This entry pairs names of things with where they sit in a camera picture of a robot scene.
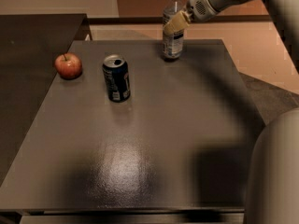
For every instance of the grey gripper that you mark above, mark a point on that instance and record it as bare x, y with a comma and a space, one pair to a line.
199, 6

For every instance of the clear plastic bottle blue label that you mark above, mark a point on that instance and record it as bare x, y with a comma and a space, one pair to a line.
173, 44

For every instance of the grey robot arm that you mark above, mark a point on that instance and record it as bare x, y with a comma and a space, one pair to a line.
272, 193

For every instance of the dark blue soda can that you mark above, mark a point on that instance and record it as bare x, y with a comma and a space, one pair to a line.
116, 75

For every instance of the red apple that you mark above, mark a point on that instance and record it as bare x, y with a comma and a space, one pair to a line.
68, 65

